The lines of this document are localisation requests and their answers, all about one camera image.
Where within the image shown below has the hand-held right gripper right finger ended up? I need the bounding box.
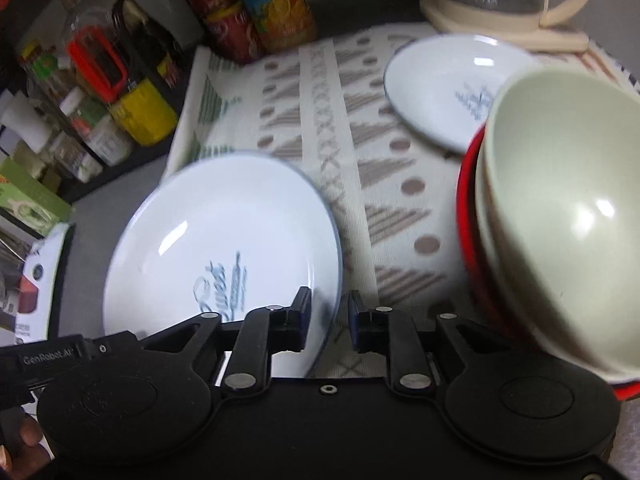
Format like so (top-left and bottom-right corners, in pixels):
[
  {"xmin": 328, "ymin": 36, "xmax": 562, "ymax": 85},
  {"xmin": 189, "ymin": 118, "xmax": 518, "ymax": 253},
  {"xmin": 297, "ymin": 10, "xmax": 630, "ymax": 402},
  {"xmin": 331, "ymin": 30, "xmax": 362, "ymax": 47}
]
[{"xmin": 347, "ymin": 290, "xmax": 507, "ymax": 394}]

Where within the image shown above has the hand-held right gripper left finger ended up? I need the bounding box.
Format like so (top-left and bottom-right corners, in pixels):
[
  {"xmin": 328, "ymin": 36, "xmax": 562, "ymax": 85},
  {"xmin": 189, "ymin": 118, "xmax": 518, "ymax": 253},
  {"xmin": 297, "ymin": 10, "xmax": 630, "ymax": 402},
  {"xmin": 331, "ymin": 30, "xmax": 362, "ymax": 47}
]
[{"xmin": 142, "ymin": 286, "xmax": 314, "ymax": 392}]

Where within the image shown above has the white deep plate blue print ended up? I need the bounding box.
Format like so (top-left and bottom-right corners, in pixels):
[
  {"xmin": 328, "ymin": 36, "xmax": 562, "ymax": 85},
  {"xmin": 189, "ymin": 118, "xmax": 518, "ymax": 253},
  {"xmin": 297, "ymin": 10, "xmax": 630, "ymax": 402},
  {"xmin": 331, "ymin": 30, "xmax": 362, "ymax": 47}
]
[
  {"xmin": 384, "ymin": 35, "xmax": 546, "ymax": 156},
  {"xmin": 102, "ymin": 152, "xmax": 345, "ymax": 378}
]

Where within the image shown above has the red and black bowl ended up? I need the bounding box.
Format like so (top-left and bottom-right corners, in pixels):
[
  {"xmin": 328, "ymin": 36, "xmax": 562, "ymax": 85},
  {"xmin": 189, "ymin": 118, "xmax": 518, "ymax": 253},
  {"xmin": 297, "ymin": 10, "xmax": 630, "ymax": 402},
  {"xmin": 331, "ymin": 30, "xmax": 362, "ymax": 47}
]
[{"xmin": 457, "ymin": 125, "xmax": 640, "ymax": 403}]

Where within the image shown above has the pale green bowl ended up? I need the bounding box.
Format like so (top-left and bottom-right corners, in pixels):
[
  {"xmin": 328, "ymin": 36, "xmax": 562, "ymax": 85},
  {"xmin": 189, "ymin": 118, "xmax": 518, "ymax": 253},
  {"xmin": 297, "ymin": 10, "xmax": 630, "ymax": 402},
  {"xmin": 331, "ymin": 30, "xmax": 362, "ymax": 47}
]
[
  {"xmin": 485, "ymin": 70, "xmax": 640, "ymax": 376},
  {"xmin": 474, "ymin": 150, "xmax": 640, "ymax": 387}
]

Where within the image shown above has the person's left hand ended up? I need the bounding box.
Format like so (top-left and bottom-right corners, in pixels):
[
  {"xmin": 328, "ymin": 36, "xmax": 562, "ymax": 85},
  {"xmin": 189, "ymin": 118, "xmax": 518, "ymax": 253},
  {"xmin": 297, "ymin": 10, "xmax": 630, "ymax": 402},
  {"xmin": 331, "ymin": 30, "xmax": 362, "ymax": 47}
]
[{"xmin": 0, "ymin": 416, "xmax": 55, "ymax": 480}]

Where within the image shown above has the black and white carton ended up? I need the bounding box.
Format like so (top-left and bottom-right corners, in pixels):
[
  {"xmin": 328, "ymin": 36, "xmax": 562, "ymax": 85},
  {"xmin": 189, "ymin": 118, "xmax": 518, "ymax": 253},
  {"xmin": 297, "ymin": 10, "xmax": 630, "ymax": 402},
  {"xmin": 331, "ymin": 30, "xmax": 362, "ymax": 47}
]
[{"xmin": 15, "ymin": 222, "xmax": 76, "ymax": 338}]

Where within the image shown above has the green cardboard box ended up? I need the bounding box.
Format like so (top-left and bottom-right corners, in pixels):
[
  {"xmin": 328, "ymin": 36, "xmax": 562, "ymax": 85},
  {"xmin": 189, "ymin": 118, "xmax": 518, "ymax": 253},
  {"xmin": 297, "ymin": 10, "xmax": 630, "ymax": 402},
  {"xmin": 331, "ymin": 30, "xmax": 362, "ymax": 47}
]
[{"xmin": 0, "ymin": 157, "xmax": 73, "ymax": 238}]

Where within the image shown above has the patterned fringed table mat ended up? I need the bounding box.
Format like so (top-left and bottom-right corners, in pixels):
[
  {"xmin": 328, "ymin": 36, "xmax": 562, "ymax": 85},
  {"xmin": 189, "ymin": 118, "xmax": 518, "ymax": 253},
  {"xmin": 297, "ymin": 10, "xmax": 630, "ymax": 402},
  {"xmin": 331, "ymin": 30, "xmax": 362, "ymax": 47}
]
[{"xmin": 165, "ymin": 25, "xmax": 640, "ymax": 381}]

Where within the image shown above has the small clear seasoning jar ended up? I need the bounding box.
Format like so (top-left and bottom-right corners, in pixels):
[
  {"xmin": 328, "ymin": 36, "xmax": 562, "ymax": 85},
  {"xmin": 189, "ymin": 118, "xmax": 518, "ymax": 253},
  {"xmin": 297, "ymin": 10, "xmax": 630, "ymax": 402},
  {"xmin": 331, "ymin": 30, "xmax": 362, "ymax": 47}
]
[{"xmin": 47, "ymin": 130, "xmax": 101, "ymax": 183}]

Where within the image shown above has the green cap seasoning jar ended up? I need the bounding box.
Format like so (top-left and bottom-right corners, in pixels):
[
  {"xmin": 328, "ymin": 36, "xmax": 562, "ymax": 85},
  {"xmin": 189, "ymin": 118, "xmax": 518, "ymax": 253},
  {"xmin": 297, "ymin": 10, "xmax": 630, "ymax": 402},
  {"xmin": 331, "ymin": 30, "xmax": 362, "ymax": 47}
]
[{"xmin": 60, "ymin": 87, "xmax": 133, "ymax": 166}]

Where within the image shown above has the white cap bottle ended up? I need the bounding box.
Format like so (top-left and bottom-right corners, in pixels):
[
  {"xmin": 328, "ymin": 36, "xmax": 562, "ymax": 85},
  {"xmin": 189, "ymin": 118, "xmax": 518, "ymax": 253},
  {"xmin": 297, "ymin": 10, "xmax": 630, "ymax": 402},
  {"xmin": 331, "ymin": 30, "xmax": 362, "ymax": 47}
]
[{"xmin": 0, "ymin": 92, "xmax": 53, "ymax": 153}]

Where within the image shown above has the yellow tin can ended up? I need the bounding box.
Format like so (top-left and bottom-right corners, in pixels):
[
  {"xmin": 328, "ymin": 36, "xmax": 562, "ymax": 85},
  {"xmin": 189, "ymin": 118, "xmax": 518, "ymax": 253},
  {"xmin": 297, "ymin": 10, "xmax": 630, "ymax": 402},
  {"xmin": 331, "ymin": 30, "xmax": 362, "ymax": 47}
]
[{"xmin": 67, "ymin": 25, "xmax": 179, "ymax": 147}]

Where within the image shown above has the orange juice bottle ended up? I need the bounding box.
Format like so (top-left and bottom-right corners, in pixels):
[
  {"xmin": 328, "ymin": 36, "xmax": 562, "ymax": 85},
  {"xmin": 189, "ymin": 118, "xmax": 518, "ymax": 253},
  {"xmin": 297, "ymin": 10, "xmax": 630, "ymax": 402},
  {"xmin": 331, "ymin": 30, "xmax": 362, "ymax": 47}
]
[{"xmin": 225, "ymin": 0, "xmax": 318, "ymax": 53}]

